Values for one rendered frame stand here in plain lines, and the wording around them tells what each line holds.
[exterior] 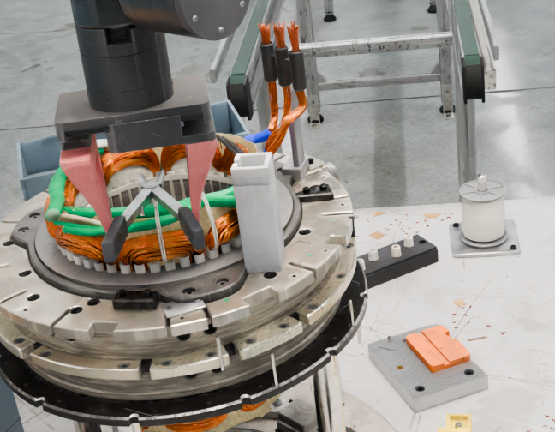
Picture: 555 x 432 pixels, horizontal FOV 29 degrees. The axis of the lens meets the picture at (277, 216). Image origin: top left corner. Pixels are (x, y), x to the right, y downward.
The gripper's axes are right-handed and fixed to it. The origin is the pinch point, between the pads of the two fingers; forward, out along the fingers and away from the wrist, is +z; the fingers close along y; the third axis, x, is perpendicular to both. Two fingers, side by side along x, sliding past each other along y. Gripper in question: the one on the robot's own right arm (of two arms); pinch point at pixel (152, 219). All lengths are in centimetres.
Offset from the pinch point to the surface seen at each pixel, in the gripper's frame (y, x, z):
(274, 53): 11.6, 18.2, -5.4
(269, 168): 8.9, 3.2, -1.3
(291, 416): 9.5, 19.2, 32.4
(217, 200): 4.8, 5.8, 1.8
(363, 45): 47, 172, 41
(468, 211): 39, 56, 31
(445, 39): 66, 168, 42
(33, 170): -15, 46, 13
